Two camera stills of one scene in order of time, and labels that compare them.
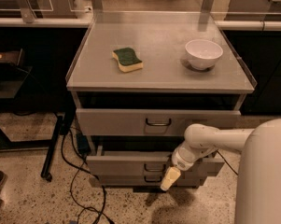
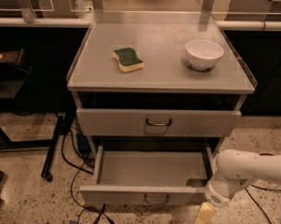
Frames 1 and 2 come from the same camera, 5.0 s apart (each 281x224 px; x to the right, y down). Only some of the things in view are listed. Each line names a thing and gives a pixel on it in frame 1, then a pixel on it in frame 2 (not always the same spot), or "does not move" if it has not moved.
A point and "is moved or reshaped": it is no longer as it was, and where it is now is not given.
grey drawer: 152,121 does not move
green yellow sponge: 127,60 does not move
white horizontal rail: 41,22 does not move
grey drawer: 144,163 is moved or reshaped
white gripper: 181,159 to 217,195
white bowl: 203,54 does not move
